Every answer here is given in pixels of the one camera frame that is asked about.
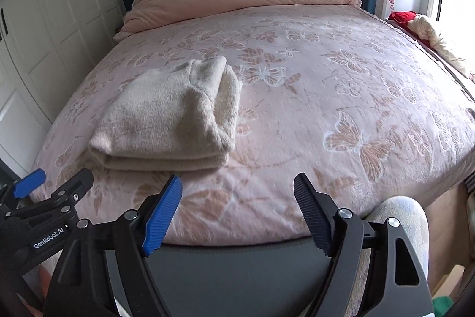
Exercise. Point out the white wardrobe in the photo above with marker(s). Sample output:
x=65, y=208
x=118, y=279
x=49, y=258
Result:
x=55, y=27

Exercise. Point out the person's leg in light pants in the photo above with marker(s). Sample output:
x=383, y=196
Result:
x=402, y=216

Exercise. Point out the red cloth on windowsill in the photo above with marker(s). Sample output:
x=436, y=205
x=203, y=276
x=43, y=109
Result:
x=402, y=17

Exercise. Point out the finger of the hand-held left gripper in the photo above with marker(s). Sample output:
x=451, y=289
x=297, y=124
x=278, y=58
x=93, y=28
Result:
x=29, y=182
x=76, y=184

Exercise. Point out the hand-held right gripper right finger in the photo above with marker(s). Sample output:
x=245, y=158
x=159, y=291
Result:
x=313, y=213

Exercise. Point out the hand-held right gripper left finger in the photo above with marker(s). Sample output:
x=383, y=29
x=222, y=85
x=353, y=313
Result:
x=163, y=216

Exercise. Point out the cream cloth on windowsill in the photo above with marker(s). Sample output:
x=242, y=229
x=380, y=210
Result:
x=441, y=38

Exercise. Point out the green cloth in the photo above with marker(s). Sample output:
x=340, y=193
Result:
x=442, y=306

